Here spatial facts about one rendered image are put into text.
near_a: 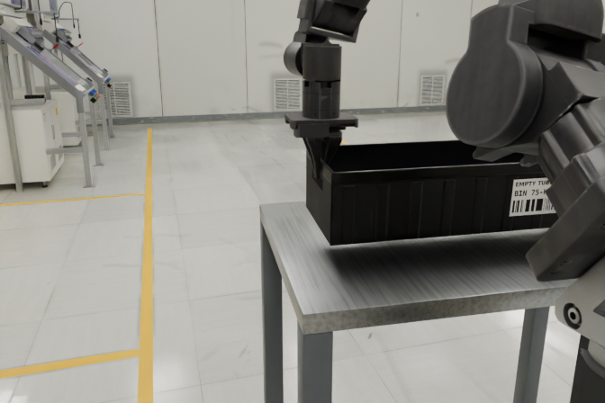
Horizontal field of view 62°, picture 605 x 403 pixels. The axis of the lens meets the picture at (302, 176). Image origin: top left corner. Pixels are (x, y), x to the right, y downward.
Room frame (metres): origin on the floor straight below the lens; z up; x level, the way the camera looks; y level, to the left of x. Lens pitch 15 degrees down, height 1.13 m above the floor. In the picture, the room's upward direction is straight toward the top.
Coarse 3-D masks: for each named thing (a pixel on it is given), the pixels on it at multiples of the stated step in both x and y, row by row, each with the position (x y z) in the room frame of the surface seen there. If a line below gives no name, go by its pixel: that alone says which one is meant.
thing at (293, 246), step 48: (288, 240) 0.80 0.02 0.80; (432, 240) 0.80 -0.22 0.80; (480, 240) 0.80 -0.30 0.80; (528, 240) 0.80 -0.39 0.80; (288, 288) 0.67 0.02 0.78; (336, 288) 0.63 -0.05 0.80; (384, 288) 0.63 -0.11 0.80; (432, 288) 0.63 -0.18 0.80; (480, 288) 0.63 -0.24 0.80; (528, 288) 0.63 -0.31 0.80; (528, 336) 1.11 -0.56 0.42; (528, 384) 1.10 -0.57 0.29
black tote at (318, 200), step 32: (352, 160) 0.87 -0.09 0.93; (384, 160) 0.88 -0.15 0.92; (416, 160) 0.89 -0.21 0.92; (448, 160) 0.90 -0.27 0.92; (480, 160) 0.92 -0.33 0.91; (512, 160) 0.93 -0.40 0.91; (320, 192) 0.75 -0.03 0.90; (352, 192) 0.69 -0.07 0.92; (384, 192) 0.70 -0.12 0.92; (416, 192) 0.71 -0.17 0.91; (448, 192) 0.72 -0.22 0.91; (480, 192) 0.73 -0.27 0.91; (512, 192) 0.75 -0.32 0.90; (544, 192) 0.76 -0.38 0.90; (320, 224) 0.75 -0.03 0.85; (352, 224) 0.70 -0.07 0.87; (384, 224) 0.71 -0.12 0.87; (416, 224) 0.72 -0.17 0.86; (448, 224) 0.73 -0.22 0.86; (480, 224) 0.74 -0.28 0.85; (512, 224) 0.75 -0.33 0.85; (544, 224) 0.76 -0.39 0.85
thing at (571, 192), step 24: (576, 120) 0.30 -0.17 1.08; (600, 120) 0.29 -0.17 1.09; (552, 144) 0.31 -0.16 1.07; (576, 144) 0.30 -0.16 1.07; (600, 144) 0.28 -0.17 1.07; (552, 168) 0.31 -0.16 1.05; (576, 168) 0.28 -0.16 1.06; (600, 168) 0.27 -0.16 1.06; (552, 192) 0.30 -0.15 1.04; (576, 192) 0.28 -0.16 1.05; (600, 192) 0.24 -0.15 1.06; (576, 216) 0.25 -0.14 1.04; (600, 216) 0.23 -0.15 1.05; (552, 240) 0.26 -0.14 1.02; (576, 240) 0.25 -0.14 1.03; (600, 240) 0.25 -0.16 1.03; (552, 264) 0.26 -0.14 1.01; (576, 264) 0.27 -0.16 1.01
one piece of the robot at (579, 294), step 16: (592, 272) 0.27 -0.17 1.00; (576, 288) 0.28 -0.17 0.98; (592, 288) 0.27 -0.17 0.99; (560, 304) 0.29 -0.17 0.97; (576, 304) 0.28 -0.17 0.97; (592, 304) 0.27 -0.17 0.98; (560, 320) 0.29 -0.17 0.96; (576, 320) 0.28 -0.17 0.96; (592, 320) 0.27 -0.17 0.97; (592, 336) 0.26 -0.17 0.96
